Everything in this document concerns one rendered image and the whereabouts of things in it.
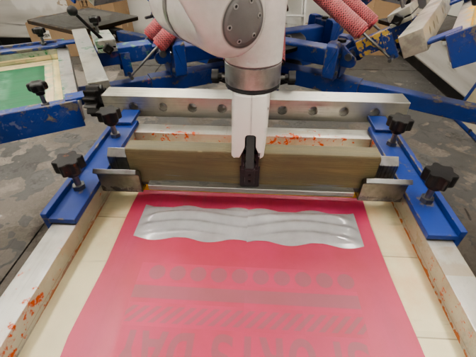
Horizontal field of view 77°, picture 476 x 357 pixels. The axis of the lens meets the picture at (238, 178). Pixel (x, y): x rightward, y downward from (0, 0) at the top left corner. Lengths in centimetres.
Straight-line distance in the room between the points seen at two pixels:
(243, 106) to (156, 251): 25
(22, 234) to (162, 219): 164
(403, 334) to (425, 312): 5
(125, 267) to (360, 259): 34
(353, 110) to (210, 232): 43
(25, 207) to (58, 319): 185
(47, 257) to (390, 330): 45
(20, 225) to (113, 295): 175
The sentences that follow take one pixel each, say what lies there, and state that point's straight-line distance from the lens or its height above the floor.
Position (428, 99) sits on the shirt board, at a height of 92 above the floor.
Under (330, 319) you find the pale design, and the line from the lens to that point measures 43.
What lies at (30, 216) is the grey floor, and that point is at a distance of 221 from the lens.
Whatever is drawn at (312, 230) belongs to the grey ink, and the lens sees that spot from 50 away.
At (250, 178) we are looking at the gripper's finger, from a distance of 48.
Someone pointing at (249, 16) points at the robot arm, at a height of 127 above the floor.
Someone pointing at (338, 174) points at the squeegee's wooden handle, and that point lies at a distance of 51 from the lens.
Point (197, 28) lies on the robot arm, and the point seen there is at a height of 126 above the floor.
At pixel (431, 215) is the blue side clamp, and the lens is 53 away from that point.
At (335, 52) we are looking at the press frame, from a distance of 108.
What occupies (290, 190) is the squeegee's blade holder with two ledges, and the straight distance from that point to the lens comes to 51.
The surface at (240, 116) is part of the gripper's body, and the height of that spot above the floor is 114.
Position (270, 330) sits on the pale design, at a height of 96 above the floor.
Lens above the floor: 133
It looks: 40 degrees down
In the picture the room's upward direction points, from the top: straight up
